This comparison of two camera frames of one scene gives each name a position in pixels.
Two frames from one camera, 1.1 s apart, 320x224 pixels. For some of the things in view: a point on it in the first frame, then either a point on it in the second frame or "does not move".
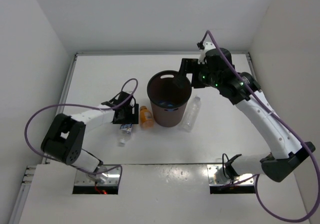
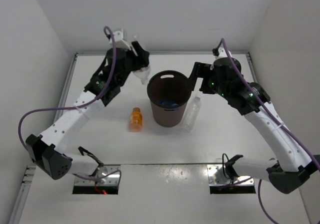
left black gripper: [132, 118] to [141, 59]
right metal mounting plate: [218, 175] does not move
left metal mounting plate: [82, 178] does not move
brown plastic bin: [168, 91] does not move
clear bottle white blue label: [124, 133] to [143, 74]
